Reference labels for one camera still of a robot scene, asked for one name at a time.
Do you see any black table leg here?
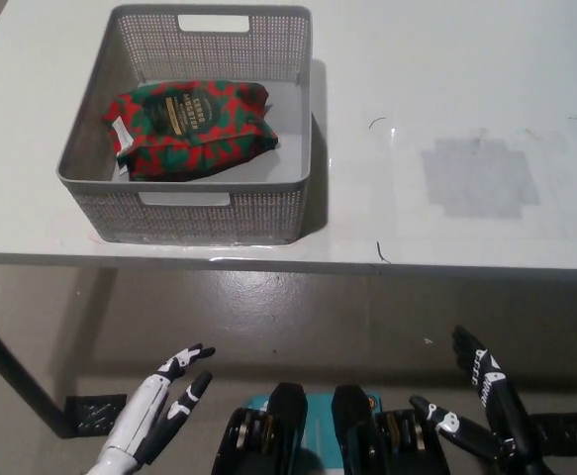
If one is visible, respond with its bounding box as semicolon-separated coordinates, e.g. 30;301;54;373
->
0;301;71;439

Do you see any grey perforated plastic basket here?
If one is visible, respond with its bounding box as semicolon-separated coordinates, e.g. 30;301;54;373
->
54;4;315;246

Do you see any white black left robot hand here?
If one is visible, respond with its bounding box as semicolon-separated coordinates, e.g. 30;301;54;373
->
100;344;217;467

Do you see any red green coffee bean bag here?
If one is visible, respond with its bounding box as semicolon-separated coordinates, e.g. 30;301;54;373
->
101;78;280;183

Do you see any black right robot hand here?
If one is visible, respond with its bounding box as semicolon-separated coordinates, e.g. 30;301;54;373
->
409;324;561;475

